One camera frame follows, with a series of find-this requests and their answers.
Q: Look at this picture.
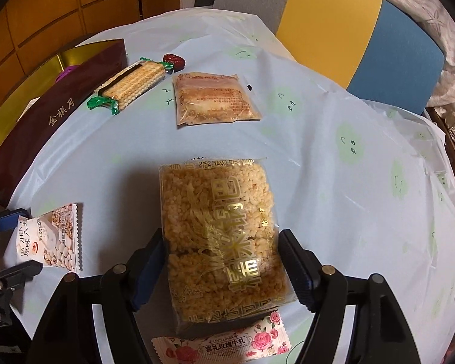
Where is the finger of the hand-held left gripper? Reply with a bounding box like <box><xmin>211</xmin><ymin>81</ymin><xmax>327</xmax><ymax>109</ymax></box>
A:
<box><xmin>0</xmin><ymin>208</ymin><xmax>32</xmax><ymax>234</ymax></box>
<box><xmin>0</xmin><ymin>261</ymin><xmax>43</xmax><ymax>292</ymax></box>

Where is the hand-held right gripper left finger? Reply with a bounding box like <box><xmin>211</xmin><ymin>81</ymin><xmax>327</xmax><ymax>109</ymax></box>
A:
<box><xmin>30</xmin><ymin>229</ymin><xmax>169</xmax><ymax>364</ymax></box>

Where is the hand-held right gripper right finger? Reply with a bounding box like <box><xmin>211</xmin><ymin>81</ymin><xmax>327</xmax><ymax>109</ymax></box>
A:
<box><xmin>278</xmin><ymin>228</ymin><xmax>436</xmax><ymax>364</ymax></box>

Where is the white bean-print snack packet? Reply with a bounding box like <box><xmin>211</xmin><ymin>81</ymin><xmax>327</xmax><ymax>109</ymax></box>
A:
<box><xmin>15</xmin><ymin>203</ymin><xmax>84</xmax><ymax>272</ymax></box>

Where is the clear puffed rice cracker packet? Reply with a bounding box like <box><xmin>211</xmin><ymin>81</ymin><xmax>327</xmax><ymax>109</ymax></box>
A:
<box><xmin>158</xmin><ymin>157</ymin><xmax>300</xmax><ymax>332</ymax></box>

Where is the rose-print nougat candy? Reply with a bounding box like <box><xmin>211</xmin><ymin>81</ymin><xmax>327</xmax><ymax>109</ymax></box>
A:
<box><xmin>151</xmin><ymin>311</ymin><xmax>292</xmax><ymax>364</ymax></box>

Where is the maroon gift box gold interior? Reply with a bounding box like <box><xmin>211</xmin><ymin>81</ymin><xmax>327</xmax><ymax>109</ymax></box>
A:
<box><xmin>0</xmin><ymin>38</ymin><xmax>127</xmax><ymax>207</ymax></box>

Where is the purple snack packet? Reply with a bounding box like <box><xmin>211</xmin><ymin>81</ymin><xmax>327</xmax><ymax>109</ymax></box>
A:
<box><xmin>55</xmin><ymin>65</ymin><xmax>80</xmax><ymax>84</ymax></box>

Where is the clear pastry packet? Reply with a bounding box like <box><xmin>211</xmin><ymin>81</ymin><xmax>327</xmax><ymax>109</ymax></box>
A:
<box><xmin>172</xmin><ymin>71</ymin><xmax>263</xmax><ymax>126</ymax></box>

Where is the green-ended biscuit packet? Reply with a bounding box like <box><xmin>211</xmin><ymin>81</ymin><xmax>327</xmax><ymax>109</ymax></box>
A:
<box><xmin>87</xmin><ymin>58</ymin><xmax>175</xmax><ymax>115</ymax></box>

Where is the dark red date candy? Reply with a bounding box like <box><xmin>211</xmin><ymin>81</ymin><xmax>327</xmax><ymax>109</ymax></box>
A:
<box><xmin>163</xmin><ymin>53</ymin><xmax>186</xmax><ymax>71</ymax></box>

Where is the wooden side table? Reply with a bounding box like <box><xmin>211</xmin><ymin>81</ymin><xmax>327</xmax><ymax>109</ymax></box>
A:
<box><xmin>426</xmin><ymin>106</ymin><xmax>455</xmax><ymax>183</ymax></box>

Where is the grey yellow blue chair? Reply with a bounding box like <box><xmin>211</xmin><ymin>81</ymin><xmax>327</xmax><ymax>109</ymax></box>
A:
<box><xmin>212</xmin><ymin>0</ymin><xmax>446</xmax><ymax>111</ymax></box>

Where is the starfish-print curtain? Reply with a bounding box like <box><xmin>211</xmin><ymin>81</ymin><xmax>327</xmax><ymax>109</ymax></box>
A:
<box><xmin>326</xmin><ymin>0</ymin><xmax>455</xmax><ymax>116</ymax></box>

